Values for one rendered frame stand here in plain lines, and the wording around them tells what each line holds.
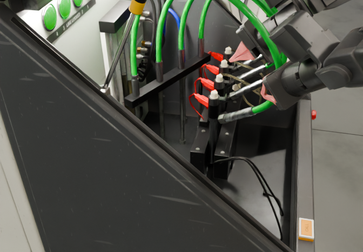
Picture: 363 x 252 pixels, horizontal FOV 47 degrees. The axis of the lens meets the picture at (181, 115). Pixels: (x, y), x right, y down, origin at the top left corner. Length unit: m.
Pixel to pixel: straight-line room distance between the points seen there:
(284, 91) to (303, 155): 0.41
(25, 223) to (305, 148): 0.71
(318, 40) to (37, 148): 0.51
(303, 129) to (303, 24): 0.61
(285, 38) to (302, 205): 0.47
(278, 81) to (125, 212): 0.37
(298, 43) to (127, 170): 0.35
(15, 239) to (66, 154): 0.33
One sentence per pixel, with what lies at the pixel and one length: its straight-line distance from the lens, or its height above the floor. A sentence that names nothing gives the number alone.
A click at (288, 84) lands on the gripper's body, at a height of 1.30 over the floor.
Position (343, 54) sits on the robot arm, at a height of 1.41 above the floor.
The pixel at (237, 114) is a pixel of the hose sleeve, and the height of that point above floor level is 1.16.
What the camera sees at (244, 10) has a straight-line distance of 0.79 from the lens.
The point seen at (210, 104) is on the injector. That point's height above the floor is 1.11.
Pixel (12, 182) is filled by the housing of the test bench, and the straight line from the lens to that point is 0.90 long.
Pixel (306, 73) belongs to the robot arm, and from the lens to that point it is 0.70.
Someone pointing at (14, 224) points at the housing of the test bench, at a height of 0.96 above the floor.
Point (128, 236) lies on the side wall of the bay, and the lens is 0.88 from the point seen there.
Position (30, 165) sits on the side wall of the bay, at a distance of 0.84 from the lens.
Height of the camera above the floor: 1.67
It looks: 35 degrees down
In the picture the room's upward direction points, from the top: 1 degrees counter-clockwise
